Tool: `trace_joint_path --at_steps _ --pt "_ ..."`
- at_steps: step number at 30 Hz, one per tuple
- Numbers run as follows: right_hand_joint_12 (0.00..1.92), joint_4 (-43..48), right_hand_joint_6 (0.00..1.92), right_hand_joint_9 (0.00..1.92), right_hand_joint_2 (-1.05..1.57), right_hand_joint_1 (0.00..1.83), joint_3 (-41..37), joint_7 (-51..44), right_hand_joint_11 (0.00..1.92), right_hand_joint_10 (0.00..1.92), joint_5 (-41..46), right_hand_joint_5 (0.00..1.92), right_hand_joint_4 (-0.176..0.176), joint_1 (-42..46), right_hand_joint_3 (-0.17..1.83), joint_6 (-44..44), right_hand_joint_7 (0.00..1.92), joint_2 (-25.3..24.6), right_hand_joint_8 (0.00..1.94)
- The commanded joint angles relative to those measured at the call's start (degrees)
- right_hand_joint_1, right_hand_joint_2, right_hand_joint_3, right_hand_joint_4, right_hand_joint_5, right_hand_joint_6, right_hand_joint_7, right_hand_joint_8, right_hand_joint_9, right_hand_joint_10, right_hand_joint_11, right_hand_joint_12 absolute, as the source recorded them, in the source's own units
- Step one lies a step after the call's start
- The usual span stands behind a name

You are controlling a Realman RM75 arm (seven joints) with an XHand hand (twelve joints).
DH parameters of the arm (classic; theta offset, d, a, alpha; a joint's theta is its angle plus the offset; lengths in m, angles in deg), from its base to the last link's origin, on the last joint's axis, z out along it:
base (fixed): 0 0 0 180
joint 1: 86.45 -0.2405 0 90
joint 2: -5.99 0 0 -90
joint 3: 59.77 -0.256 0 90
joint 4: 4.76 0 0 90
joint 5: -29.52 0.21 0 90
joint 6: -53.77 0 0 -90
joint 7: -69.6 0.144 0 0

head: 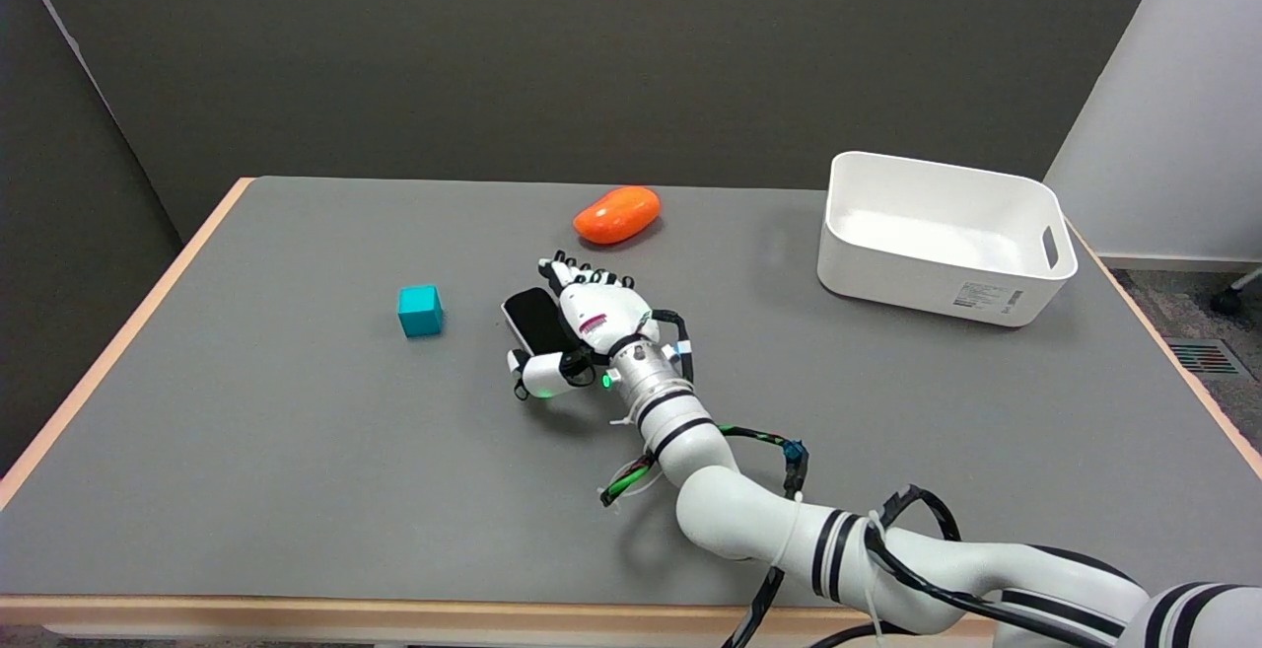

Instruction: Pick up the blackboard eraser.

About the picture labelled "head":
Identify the floor vent grate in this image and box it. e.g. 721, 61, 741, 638
1166, 337, 1245, 378

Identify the black cable loop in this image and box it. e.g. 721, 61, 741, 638
725, 485, 1135, 648

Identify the cable with blue connector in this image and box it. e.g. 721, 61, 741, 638
718, 424, 810, 499

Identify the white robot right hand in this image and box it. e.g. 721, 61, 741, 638
507, 253, 659, 400

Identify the orange mango toy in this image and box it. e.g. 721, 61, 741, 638
572, 185, 662, 246

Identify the blue cube block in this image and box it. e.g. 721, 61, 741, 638
397, 285, 444, 338

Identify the gray table mat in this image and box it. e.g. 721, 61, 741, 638
0, 177, 1262, 617

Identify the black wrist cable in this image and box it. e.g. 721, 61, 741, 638
651, 310, 695, 385

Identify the white plastic storage bin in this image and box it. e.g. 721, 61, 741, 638
816, 151, 1079, 327

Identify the black chair caster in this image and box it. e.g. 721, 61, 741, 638
1211, 268, 1262, 319

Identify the black and white phone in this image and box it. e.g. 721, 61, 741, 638
501, 287, 580, 359

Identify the green cable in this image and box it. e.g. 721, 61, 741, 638
599, 453, 658, 509

